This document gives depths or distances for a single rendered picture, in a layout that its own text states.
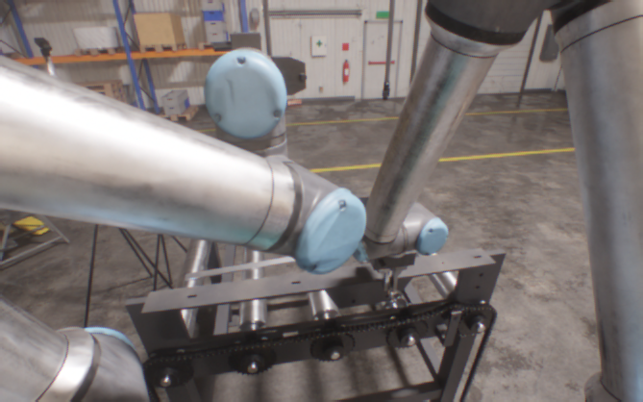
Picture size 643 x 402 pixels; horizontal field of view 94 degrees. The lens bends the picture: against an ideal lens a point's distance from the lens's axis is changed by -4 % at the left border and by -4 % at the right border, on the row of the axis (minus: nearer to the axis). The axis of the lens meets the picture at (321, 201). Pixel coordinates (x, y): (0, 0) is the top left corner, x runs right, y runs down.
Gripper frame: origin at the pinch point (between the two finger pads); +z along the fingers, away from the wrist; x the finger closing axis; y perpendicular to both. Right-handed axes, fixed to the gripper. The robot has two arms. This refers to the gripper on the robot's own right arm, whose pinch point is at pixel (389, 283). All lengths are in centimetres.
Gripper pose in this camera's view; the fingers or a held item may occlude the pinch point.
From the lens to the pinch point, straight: 107.3
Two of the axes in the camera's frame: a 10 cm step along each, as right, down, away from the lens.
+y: 1.8, 4.7, -8.7
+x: 9.8, -1.0, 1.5
